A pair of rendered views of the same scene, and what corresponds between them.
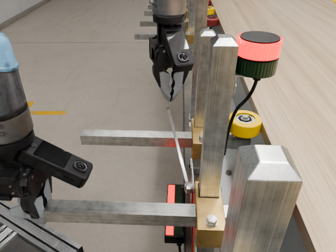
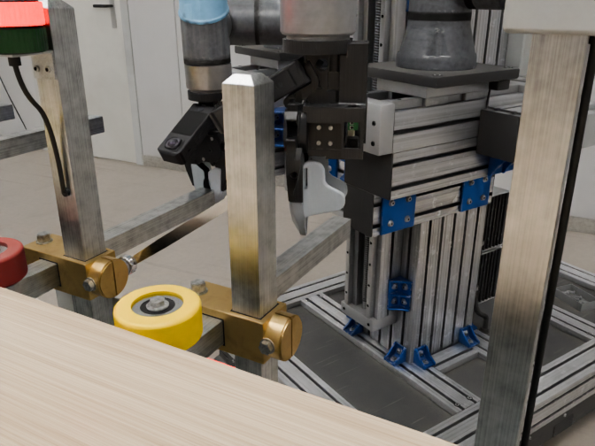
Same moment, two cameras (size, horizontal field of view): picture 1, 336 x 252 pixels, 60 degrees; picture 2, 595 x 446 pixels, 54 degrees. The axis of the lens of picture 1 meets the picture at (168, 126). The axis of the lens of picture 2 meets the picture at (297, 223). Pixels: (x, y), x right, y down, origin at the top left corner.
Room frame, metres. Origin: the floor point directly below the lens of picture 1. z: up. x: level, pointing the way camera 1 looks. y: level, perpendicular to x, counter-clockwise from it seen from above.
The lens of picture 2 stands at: (0.93, -0.56, 1.18)
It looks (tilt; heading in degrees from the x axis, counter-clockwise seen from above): 22 degrees down; 116
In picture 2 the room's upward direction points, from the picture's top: straight up
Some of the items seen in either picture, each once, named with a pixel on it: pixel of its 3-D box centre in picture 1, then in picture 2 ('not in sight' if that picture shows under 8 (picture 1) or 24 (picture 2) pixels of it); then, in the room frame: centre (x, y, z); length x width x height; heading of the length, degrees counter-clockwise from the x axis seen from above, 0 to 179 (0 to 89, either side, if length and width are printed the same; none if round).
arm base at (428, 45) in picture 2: not in sight; (437, 39); (0.65, 0.60, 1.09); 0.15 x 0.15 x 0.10
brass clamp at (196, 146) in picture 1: (200, 135); (238, 322); (0.63, -0.09, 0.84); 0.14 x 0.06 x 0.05; 178
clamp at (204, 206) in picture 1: (209, 208); (73, 268); (0.38, -0.08, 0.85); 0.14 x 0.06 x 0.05; 178
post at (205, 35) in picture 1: (201, 121); (254, 303); (0.65, -0.09, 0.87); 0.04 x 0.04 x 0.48; 88
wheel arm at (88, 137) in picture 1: (164, 139); (269, 285); (0.61, 0.01, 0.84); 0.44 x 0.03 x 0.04; 88
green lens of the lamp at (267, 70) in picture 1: (255, 62); (16, 39); (0.40, -0.13, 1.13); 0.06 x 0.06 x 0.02
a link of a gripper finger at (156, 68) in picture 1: (162, 69); not in sight; (0.66, 0.01, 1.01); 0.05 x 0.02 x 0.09; 108
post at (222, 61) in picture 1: (210, 168); (79, 210); (0.40, -0.08, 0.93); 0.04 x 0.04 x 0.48; 88
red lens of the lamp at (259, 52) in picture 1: (258, 45); (11, 13); (0.40, -0.13, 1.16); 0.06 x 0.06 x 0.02
